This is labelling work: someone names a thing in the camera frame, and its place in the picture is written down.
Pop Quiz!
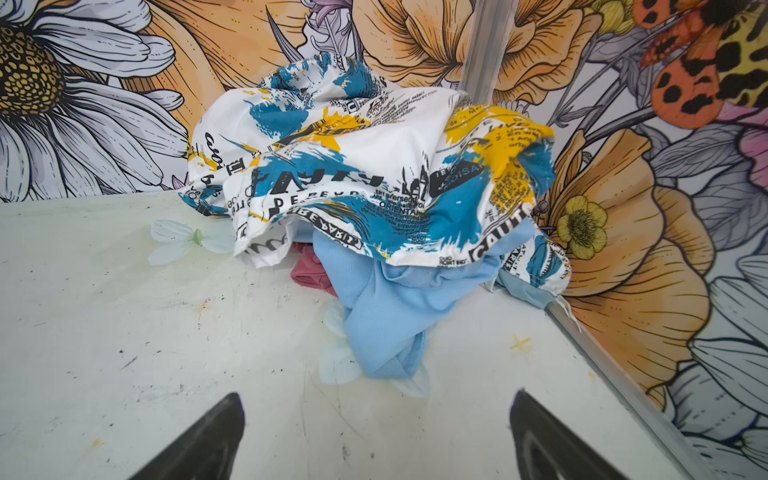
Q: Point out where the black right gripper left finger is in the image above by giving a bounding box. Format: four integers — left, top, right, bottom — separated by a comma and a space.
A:
130, 392, 245, 480

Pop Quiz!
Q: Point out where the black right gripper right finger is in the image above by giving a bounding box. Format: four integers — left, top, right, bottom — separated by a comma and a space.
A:
509, 389, 627, 480

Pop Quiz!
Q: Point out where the maroon ribbed cloth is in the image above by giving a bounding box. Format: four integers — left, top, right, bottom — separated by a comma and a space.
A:
290, 243, 337, 297

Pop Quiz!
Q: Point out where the light blue cloth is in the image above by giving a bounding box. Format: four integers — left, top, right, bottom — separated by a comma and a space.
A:
312, 219, 572, 380

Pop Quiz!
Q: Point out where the white teal yellow printed cloth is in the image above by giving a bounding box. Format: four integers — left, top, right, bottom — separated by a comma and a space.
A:
180, 53, 555, 285

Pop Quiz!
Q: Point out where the aluminium corner post right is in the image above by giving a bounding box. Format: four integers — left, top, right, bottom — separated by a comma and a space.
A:
460, 0, 518, 105

